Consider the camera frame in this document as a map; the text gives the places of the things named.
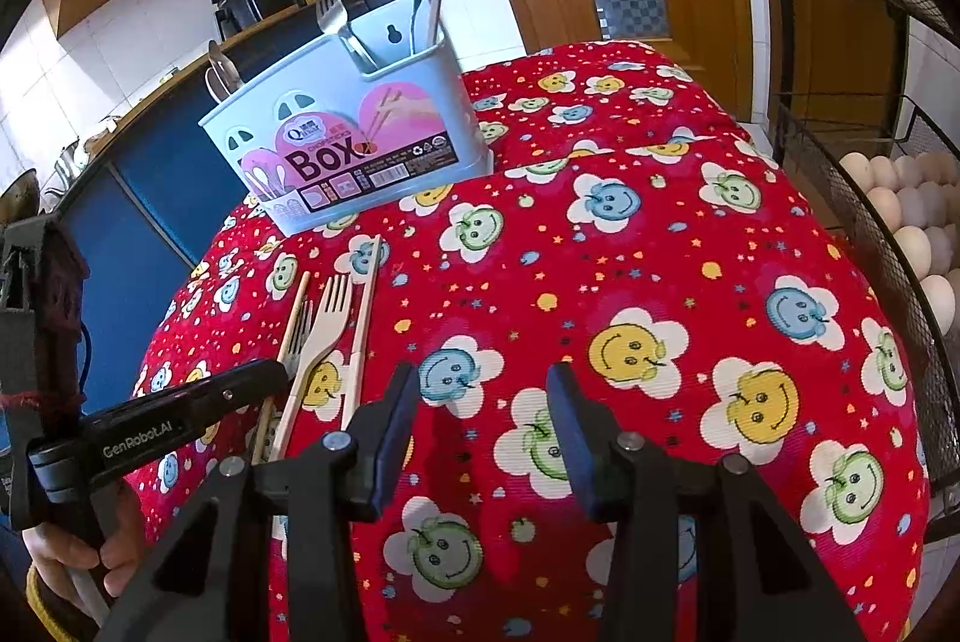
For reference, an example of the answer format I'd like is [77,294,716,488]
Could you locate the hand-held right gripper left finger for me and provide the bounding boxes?
[97,362,422,642]

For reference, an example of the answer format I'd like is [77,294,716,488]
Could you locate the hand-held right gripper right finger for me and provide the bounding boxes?
[545,362,863,642]

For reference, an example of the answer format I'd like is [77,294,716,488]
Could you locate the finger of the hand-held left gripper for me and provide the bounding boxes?
[186,358,291,431]

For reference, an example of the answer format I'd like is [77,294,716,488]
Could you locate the small metal fork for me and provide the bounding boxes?
[288,300,315,374]

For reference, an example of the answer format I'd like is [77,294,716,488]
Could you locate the tan wooden chopstick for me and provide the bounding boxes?
[250,271,311,464]

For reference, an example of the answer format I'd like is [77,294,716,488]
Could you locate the beige fork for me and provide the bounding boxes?
[268,272,354,461]

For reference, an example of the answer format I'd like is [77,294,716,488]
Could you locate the light blue utensil box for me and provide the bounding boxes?
[198,0,497,236]

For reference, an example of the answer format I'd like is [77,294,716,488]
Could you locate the large metal fork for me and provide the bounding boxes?
[314,0,377,74]

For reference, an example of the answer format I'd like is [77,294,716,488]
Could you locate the person's left forearm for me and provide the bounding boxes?
[22,565,102,642]

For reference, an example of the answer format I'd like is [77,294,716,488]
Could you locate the person's left hand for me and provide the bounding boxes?
[21,486,145,607]

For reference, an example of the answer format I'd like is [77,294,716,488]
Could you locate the black wok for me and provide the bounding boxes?
[0,168,40,224]

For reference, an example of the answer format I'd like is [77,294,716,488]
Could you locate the metal kettle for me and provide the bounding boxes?
[51,138,85,187]

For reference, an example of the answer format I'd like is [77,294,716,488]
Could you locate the red smiley flower cloth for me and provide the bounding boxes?
[122,40,932,642]

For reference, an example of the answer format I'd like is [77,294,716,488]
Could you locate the blue base cabinets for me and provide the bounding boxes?
[45,1,323,403]

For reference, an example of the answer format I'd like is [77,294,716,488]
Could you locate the pile of eggs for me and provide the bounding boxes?
[838,149,960,344]

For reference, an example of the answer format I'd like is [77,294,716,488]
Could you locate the black wire rack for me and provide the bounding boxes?
[760,0,960,545]

